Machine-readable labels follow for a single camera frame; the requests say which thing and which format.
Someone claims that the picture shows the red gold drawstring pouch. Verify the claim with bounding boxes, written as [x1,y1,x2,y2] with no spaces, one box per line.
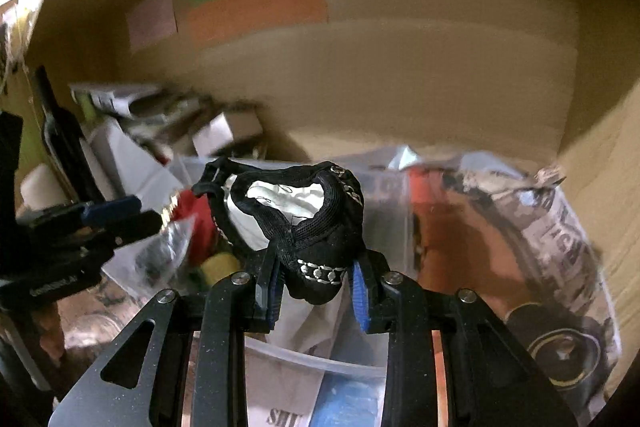
[160,188,219,268]

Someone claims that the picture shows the cream mug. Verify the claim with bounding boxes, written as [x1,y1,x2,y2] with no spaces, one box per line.
[20,164,70,211]

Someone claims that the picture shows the grey item in plastic bag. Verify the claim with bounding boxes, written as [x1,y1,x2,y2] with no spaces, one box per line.
[102,217,195,299]

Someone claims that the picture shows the clear plastic storage box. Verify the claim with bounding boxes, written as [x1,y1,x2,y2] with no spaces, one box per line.
[171,156,417,381]

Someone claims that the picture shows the white plastic sheet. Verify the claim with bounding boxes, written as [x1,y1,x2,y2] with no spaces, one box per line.
[80,117,184,212]

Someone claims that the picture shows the black bottle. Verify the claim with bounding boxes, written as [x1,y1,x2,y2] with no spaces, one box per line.
[35,66,105,204]

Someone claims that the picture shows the white small card box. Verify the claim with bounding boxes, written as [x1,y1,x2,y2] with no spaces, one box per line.
[192,109,262,157]

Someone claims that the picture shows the pink paper note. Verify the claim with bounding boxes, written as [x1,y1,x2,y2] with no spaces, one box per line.
[126,0,177,53]

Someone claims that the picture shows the orange paper note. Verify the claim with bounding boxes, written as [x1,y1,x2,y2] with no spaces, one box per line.
[186,0,329,46]

